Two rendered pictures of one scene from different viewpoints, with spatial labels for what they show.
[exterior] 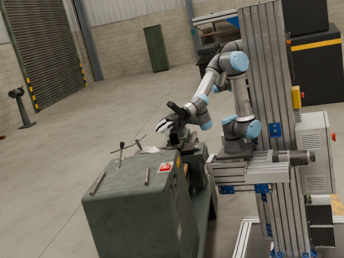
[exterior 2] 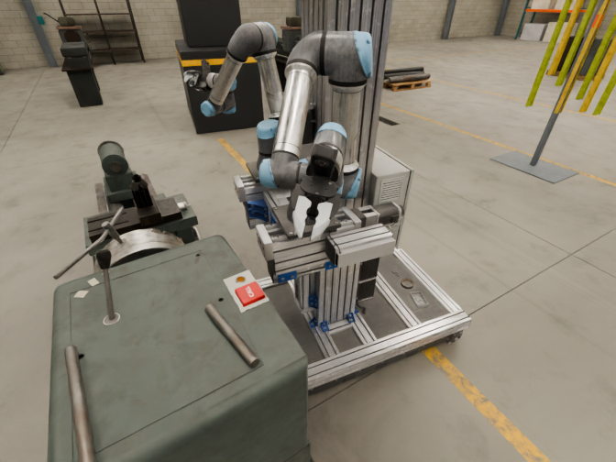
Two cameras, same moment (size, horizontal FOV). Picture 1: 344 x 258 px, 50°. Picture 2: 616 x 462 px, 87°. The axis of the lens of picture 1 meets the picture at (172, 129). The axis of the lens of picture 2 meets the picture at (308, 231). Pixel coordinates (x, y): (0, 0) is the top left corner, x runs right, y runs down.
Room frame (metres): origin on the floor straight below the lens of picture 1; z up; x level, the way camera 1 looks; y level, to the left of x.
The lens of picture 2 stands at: (1.45, 0.38, 1.88)
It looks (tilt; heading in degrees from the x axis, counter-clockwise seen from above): 36 degrees down; 316
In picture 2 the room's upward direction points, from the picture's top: straight up
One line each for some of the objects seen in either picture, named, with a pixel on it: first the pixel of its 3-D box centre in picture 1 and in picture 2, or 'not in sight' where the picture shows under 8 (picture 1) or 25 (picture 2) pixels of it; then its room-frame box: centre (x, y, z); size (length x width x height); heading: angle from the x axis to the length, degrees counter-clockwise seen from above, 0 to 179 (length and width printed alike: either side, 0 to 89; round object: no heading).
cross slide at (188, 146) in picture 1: (171, 151); (136, 218); (3.09, 0.05, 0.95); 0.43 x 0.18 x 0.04; 77
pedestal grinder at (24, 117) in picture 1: (21, 107); not in sight; (10.52, 4.06, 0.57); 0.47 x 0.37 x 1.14; 166
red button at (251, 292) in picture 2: (165, 168); (249, 294); (1.97, 0.09, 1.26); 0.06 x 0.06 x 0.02; 77
